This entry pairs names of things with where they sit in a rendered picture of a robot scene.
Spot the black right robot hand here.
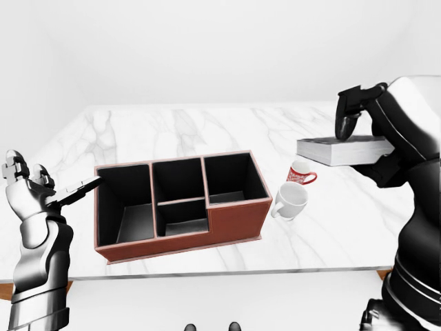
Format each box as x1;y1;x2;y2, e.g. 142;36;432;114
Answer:
335;76;435;189

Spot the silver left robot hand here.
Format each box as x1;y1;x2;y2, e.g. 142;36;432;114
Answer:
1;149;103;222

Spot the grey hardcover book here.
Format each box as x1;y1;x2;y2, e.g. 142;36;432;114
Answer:
296;135;396;168

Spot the red-brown desk caddy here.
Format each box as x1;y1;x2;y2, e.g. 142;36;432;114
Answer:
93;149;274;265

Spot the red patterned mug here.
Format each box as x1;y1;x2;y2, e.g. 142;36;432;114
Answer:
285;159;318;186

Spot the white mug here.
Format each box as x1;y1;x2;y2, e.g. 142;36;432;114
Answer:
270;181;309;221

